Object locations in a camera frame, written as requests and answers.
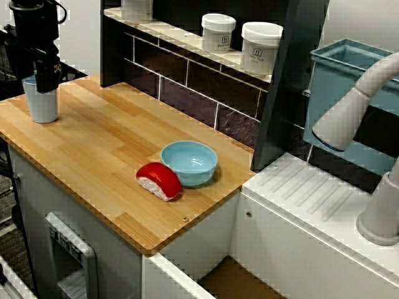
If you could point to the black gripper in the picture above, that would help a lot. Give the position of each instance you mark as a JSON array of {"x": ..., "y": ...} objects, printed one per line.
[{"x": 37, "y": 31}]

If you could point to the light blue plastic cup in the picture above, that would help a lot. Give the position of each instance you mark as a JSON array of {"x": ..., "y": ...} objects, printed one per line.
[{"x": 42, "y": 106}]

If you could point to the red toy sushi piece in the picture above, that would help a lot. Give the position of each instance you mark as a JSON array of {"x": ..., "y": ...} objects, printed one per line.
[{"x": 159, "y": 177}]

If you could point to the light blue plastic bowl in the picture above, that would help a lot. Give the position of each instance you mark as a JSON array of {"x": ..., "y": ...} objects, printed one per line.
[{"x": 187, "y": 174}]

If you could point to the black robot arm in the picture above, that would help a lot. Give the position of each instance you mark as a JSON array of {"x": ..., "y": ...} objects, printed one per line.
[{"x": 28, "y": 7}]

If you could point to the black mesh panel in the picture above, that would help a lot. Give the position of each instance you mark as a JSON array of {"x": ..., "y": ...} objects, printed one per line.
[{"x": 9, "y": 78}]

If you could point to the white toy kitchen cabinet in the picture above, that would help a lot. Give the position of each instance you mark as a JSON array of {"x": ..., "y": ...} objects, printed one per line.
[{"x": 37, "y": 193}]

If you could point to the dark tile backsplash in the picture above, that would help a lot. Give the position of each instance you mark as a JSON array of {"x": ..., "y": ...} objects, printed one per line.
[{"x": 187, "y": 93}]

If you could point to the cream shelf board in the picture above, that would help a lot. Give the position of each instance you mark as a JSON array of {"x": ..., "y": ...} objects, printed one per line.
[{"x": 187, "y": 45}]

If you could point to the white lidded plastic jar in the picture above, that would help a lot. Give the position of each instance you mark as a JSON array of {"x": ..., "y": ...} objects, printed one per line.
[
  {"x": 218, "y": 34},
  {"x": 260, "y": 50}
]

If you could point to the teal plastic bin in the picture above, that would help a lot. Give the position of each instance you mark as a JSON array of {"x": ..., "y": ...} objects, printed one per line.
[{"x": 330, "y": 93}]

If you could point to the grey toy faucet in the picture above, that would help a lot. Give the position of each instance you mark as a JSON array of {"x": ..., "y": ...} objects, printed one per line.
[{"x": 343, "y": 124}]

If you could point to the white toy sink unit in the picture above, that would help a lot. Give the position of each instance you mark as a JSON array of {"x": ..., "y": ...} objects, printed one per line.
[{"x": 296, "y": 249}]

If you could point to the aluminium frame rail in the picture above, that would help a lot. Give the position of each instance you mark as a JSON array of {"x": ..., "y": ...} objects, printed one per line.
[{"x": 9, "y": 280}]

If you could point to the dark hutch frame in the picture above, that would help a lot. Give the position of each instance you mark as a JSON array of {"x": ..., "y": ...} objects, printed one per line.
[{"x": 290, "y": 93}]

